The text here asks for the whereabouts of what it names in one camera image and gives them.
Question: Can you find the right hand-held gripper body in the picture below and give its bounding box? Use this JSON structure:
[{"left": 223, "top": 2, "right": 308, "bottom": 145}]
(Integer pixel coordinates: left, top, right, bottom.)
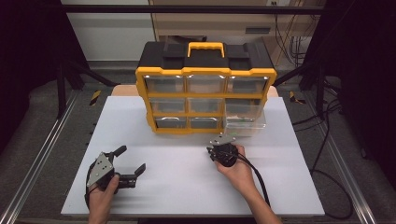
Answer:
[{"left": 208, "top": 133, "right": 240, "bottom": 169}]

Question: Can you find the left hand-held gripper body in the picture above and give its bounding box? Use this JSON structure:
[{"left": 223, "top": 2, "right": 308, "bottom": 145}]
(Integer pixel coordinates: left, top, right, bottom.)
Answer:
[{"left": 86, "top": 150, "right": 138, "bottom": 191}]

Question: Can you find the clear plastic drawer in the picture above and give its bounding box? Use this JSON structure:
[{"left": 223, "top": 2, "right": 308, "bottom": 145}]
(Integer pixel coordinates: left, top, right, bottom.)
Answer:
[{"left": 221, "top": 104, "right": 268, "bottom": 138}]

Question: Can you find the yellow black drawer organizer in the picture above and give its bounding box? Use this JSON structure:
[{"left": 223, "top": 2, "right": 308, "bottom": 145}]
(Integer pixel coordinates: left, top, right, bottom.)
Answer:
[{"left": 134, "top": 41, "right": 278, "bottom": 136}]

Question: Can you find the person's right hand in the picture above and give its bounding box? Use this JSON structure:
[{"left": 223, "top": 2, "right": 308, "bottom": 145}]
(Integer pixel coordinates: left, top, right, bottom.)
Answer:
[{"left": 216, "top": 144, "right": 259, "bottom": 196}]

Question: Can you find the person's left hand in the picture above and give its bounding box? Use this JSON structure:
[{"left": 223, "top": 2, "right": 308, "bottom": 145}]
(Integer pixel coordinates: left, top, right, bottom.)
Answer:
[{"left": 88, "top": 174, "right": 121, "bottom": 219}]

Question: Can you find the white foam board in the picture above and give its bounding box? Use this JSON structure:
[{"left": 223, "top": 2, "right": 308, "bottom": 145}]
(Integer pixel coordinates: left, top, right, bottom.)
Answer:
[{"left": 60, "top": 95, "right": 326, "bottom": 218}]

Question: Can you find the yellow black hazard tape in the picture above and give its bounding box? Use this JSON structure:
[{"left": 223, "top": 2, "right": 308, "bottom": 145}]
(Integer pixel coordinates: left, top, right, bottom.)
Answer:
[
  {"left": 289, "top": 91, "right": 307, "bottom": 105},
  {"left": 89, "top": 90, "right": 103, "bottom": 107}
]

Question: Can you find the set of clear closed drawers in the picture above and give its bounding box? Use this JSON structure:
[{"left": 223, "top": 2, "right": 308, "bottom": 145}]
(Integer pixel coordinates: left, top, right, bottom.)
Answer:
[{"left": 143, "top": 75, "right": 270, "bottom": 131}]

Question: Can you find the black metal stand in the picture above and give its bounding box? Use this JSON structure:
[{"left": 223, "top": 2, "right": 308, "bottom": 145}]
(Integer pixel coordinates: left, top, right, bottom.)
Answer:
[
  {"left": 56, "top": 58, "right": 121, "bottom": 119},
  {"left": 273, "top": 60, "right": 327, "bottom": 119}
]

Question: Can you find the black curtain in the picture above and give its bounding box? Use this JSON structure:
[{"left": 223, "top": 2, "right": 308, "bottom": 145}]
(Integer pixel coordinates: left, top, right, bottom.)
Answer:
[
  {"left": 305, "top": 0, "right": 396, "bottom": 183},
  {"left": 0, "top": 0, "right": 92, "bottom": 155}
]

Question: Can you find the beige cabinet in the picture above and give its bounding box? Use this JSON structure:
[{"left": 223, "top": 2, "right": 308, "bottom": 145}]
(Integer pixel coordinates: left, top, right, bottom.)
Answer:
[{"left": 150, "top": 0, "right": 327, "bottom": 47}]

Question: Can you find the black horizontal bar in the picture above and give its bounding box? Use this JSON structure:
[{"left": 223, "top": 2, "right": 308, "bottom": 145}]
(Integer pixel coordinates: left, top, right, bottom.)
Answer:
[{"left": 60, "top": 4, "right": 327, "bottom": 15}]

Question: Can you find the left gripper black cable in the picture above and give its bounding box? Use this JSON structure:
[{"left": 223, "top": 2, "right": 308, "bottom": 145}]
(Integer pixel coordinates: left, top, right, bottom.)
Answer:
[{"left": 84, "top": 163, "right": 98, "bottom": 210}]

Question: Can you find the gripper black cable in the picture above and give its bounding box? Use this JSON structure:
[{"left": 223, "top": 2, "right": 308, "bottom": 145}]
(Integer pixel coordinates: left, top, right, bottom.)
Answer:
[
  {"left": 231, "top": 151, "right": 272, "bottom": 208},
  {"left": 84, "top": 163, "right": 98, "bottom": 210}
]

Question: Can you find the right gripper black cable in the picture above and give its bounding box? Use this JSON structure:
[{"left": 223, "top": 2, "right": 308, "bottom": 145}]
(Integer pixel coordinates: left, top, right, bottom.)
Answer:
[{"left": 231, "top": 151, "right": 272, "bottom": 208}]

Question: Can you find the aluminium floor rail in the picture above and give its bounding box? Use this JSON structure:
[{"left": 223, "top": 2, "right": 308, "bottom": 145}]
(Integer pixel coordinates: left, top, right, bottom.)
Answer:
[
  {"left": 302, "top": 92, "right": 378, "bottom": 224},
  {"left": 0, "top": 89, "right": 80, "bottom": 224}
]

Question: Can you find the black floor cable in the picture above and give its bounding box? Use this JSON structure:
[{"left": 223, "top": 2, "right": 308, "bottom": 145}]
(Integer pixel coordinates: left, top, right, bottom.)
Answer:
[{"left": 291, "top": 98, "right": 355, "bottom": 220}]

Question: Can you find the bundle of hanging cables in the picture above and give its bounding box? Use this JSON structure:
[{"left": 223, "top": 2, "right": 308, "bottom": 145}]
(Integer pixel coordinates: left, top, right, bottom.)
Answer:
[{"left": 273, "top": 13, "right": 319, "bottom": 67}]

